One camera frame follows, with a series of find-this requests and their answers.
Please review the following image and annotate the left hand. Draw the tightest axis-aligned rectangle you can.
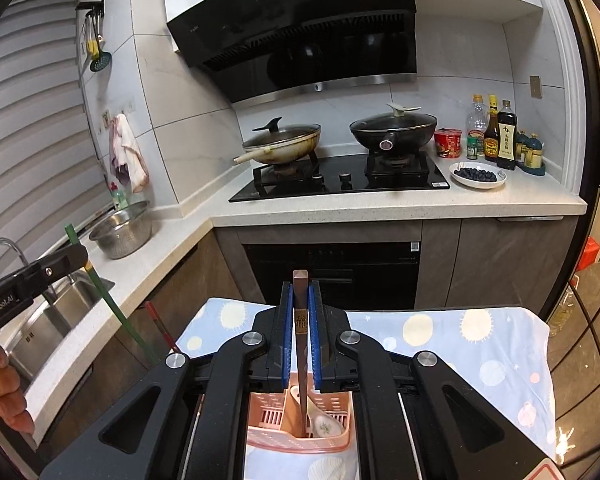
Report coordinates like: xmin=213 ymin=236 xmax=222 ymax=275
xmin=0 ymin=346 xmax=34 ymax=436

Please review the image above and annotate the steel colander bowl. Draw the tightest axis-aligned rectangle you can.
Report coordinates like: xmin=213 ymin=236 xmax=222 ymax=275
xmin=88 ymin=200 xmax=152 ymax=260

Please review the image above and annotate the green chopstick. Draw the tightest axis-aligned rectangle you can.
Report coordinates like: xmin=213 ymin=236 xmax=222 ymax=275
xmin=63 ymin=223 xmax=161 ymax=366

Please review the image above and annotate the pink perforated utensil holder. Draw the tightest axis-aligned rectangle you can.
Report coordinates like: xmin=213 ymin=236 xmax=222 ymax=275
xmin=247 ymin=390 xmax=353 ymax=454

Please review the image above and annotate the clear oil bottle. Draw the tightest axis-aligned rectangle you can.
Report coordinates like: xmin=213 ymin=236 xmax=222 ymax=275
xmin=466 ymin=94 xmax=489 ymax=157

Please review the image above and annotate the steel sink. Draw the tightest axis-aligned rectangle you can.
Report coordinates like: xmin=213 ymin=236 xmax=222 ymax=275
xmin=4 ymin=271 xmax=102 ymax=388

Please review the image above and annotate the green dish soap bottle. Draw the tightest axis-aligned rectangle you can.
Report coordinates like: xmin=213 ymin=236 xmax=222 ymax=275
xmin=110 ymin=182 xmax=130 ymax=210

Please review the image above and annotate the black range hood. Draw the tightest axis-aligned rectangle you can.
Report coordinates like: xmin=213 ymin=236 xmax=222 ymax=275
xmin=168 ymin=0 xmax=417 ymax=106

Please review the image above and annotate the red box on floor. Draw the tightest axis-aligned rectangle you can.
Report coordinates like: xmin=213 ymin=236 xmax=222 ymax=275
xmin=576 ymin=236 xmax=600 ymax=272

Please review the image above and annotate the hanging utensils rack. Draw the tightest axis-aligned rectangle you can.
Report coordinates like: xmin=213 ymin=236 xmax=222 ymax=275
xmin=76 ymin=0 xmax=112 ymax=73

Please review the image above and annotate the dark brown chopstick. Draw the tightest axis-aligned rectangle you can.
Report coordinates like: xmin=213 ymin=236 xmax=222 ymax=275
xmin=291 ymin=268 xmax=310 ymax=438

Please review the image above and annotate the oil bottle on floor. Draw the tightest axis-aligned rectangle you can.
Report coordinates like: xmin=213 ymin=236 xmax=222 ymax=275
xmin=547 ymin=285 xmax=577 ymax=337

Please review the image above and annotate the red instant noodle cup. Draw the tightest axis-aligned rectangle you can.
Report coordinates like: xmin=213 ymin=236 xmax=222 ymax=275
xmin=434 ymin=128 xmax=462 ymax=158

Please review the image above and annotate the beige wok with lid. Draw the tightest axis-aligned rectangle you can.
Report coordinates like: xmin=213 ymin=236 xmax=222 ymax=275
xmin=233 ymin=117 xmax=322 ymax=165

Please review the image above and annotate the black wok with lid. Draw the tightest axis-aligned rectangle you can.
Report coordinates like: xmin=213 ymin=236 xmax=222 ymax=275
xmin=350 ymin=103 xmax=438 ymax=157

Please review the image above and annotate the white plate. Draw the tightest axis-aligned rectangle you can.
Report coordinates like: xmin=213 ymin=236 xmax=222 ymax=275
xmin=450 ymin=162 xmax=507 ymax=190

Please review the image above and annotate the brown sauce bottle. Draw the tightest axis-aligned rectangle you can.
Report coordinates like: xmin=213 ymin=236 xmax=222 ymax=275
xmin=483 ymin=94 xmax=500 ymax=162

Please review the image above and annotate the chrome kitchen faucet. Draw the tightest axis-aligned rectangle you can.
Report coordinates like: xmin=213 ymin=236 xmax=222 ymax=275
xmin=0 ymin=237 xmax=78 ymax=304

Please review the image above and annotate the condiment jars set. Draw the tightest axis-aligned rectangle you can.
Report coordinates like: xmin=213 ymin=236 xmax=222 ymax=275
xmin=515 ymin=130 xmax=546 ymax=176

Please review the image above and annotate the hanging dish cloth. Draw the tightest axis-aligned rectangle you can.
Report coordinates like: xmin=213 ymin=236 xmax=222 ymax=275
xmin=109 ymin=114 xmax=149 ymax=193

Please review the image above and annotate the blue patterned tablecloth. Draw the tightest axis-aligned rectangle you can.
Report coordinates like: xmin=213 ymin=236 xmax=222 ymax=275
xmin=176 ymin=298 xmax=556 ymax=479

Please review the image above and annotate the dark red chopstick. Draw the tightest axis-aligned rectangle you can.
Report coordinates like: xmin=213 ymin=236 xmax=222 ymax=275
xmin=144 ymin=301 xmax=180 ymax=352

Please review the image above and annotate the dark soy sauce bottle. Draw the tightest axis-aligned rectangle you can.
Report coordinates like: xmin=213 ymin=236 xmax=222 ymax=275
xmin=496 ymin=100 xmax=517 ymax=170

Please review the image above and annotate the black gas stove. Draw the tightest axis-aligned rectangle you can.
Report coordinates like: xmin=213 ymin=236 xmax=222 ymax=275
xmin=230 ymin=152 xmax=450 ymax=203

